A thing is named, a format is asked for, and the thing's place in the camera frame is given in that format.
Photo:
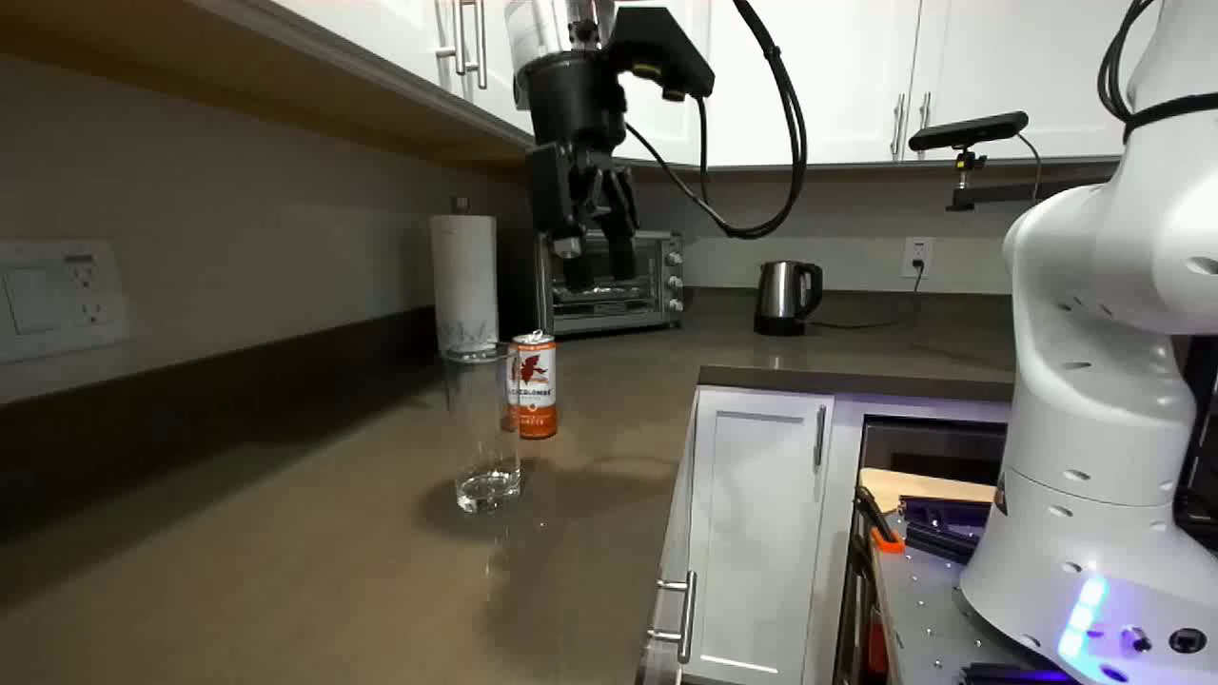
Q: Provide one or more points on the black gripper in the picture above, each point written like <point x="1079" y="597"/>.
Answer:
<point x="572" y="98"/>

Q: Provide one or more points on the white orange drink can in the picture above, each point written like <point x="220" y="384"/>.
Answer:
<point x="535" y="387"/>

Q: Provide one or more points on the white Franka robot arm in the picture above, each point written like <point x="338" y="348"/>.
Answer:
<point x="1105" y="384"/>

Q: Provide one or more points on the tall clear glass cup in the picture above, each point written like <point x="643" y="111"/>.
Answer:
<point x="487" y="490"/>

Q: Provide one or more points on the silver toaster oven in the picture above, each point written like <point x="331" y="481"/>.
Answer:
<point x="649" y="307"/>

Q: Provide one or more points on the white upper cabinet door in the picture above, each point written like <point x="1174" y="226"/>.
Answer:
<point x="837" y="77"/>
<point x="1012" y="63"/>
<point x="685" y="140"/>

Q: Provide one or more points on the white cabinet door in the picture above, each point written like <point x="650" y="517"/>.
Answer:
<point x="1012" y="63"/>
<point x="685" y="140"/>
<point x="837" y="77"/>
<point x="756" y="536"/>

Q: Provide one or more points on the white paper towel roll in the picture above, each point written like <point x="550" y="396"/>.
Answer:
<point x="460" y="286"/>

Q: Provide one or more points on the steel electric kettle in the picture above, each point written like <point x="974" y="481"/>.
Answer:
<point x="781" y="299"/>

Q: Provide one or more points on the long white upper cabinet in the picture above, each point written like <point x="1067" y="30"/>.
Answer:
<point x="392" y="31"/>

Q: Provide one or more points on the white lower cabinet door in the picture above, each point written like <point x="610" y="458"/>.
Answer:
<point x="756" y="536"/>

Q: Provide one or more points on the wooden table board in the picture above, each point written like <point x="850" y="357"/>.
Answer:
<point x="925" y="485"/>

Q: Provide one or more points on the black orange bar clamp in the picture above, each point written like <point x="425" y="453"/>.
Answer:
<point x="888" y="540"/>
<point x="876" y="647"/>

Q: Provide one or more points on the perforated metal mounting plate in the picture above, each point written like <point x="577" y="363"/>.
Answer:
<point x="925" y="622"/>

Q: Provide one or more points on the black equipment box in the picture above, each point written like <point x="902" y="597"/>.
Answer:
<point x="1201" y="443"/>

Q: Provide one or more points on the white wall outlet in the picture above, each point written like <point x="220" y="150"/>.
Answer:
<point x="909" y="244"/>

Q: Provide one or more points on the black stereo camera on mount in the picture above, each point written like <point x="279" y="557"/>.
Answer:
<point x="973" y="131"/>

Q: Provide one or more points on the white switch outlet plate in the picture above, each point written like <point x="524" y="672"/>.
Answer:
<point x="63" y="299"/>

